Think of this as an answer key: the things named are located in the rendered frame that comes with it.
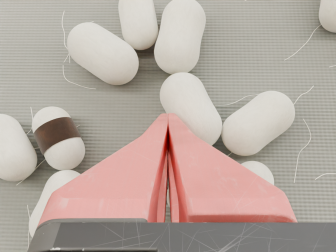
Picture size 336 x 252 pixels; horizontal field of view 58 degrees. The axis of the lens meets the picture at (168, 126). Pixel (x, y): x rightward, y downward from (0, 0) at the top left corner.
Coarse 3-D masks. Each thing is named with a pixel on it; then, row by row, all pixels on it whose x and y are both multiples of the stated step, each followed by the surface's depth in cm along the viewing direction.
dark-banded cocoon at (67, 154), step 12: (48, 108) 13; (60, 108) 14; (36, 120) 13; (48, 120) 13; (60, 144) 13; (72, 144) 13; (48, 156) 13; (60, 156) 13; (72, 156) 13; (60, 168) 13
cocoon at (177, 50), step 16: (176, 0) 14; (192, 0) 14; (176, 16) 14; (192, 16) 14; (160, 32) 14; (176, 32) 13; (192, 32) 14; (160, 48) 14; (176, 48) 13; (192, 48) 14; (160, 64) 14; (176, 64) 14; (192, 64) 14
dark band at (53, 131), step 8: (56, 120) 13; (64, 120) 13; (72, 120) 14; (40, 128) 13; (48, 128) 13; (56, 128) 13; (64, 128) 13; (72, 128) 13; (40, 136) 13; (48, 136) 13; (56, 136) 13; (64, 136) 13; (72, 136) 13; (80, 136) 14; (40, 144) 13; (48, 144) 13
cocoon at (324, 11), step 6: (324, 0) 15; (330, 0) 14; (324, 6) 15; (330, 6) 14; (324, 12) 15; (330, 12) 14; (324, 18) 15; (330, 18) 14; (324, 24) 15; (330, 24) 15; (330, 30) 15
